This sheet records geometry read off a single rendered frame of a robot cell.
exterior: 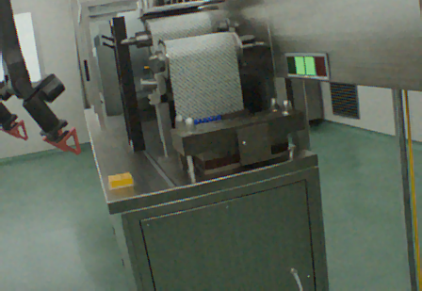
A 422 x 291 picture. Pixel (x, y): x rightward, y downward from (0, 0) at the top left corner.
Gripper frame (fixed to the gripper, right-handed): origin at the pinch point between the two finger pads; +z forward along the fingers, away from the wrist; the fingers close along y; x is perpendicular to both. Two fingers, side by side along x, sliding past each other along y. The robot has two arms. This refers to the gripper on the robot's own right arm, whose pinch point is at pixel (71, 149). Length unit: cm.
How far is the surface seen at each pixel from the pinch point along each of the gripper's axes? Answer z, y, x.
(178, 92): 12.3, -0.9, -40.1
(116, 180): 16.5, -2.3, -4.0
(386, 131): 271, 119, -284
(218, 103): 23, -6, -47
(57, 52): 70, 531, -206
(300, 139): 61, -8, -69
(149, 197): 20.4, -17.0, -4.0
